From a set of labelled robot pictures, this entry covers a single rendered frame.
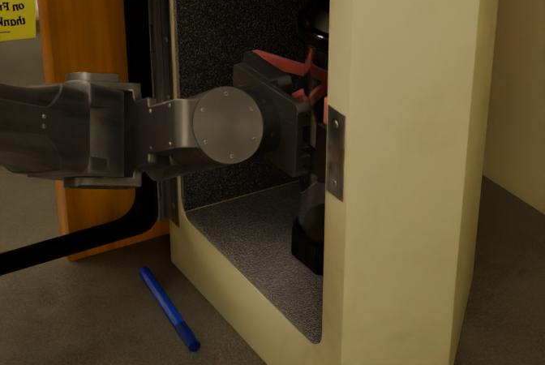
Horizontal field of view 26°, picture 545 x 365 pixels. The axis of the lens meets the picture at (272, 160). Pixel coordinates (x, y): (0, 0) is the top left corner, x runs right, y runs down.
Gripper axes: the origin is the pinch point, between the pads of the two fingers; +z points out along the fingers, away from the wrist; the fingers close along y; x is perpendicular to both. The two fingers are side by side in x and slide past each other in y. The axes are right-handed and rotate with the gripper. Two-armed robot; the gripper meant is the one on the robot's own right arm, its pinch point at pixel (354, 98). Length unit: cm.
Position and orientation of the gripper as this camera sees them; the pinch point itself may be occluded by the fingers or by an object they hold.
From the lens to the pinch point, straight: 102.1
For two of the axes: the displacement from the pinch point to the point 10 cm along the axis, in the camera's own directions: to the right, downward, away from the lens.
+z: 8.5, -2.2, 4.7
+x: -0.2, 8.9, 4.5
